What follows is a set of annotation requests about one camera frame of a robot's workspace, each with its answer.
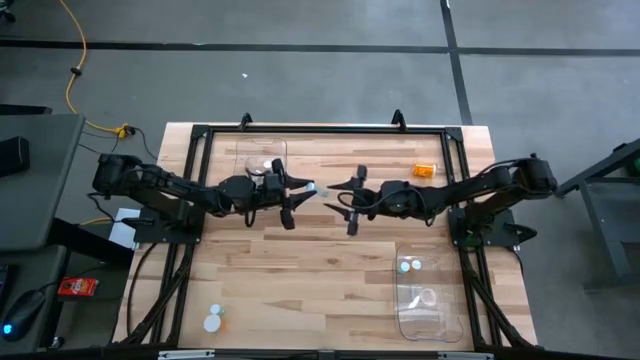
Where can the red snack packet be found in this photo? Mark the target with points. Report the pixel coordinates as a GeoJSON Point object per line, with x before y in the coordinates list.
{"type": "Point", "coordinates": [77, 287]}

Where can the black metal stand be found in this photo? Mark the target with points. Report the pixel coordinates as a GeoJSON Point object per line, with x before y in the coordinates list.
{"type": "Point", "coordinates": [602, 240]}

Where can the black frame clamp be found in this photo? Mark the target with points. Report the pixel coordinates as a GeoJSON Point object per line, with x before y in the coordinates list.
{"type": "Point", "coordinates": [245, 121]}
{"type": "Point", "coordinates": [398, 120]}

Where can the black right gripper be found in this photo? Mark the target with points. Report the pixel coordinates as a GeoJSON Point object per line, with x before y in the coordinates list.
{"type": "Point", "coordinates": [395, 200]}

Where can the black chair caster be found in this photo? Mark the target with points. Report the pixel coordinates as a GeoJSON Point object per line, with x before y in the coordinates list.
{"type": "Point", "coordinates": [6, 14]}

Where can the black aluminium table frame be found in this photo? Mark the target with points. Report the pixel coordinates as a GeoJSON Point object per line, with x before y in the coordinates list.
{"type": "Point", "coordinates": [325, 130]}

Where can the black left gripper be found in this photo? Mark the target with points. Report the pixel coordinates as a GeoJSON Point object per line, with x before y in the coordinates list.
{"type": "Point", "coordinates": [240, 192]}

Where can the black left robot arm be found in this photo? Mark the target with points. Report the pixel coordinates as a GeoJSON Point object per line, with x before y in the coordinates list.
{"type": "Point", "coordinates": [165, 187]}

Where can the clear plastic bin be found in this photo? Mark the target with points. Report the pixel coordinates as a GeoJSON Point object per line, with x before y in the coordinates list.
{"type": "Point", "coordinates": [250, 147]}
{"type": "Point", "coordinates": [450, 300]}

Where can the black box device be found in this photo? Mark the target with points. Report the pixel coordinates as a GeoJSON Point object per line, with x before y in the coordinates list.
{"type": "Point", "coordinates": [12, 156]}

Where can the silver metal bracket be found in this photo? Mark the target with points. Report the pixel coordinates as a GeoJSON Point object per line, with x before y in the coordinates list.
{"type": "Point", "coordinates": [186, 354]}
{"type": "Point", "coordinates": [465, 356]}

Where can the black computer mouse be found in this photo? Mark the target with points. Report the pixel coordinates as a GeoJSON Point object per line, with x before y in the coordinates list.
{"type": "Point", "coordinates": [25, 312]}

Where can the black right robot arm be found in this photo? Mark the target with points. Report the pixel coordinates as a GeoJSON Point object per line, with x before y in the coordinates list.
{"type": "Point", "coordinates": [475, 192]}

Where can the grey side desk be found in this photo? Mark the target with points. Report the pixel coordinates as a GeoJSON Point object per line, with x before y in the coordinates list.
{"type": "Point", "coordinates": [35, 210]}

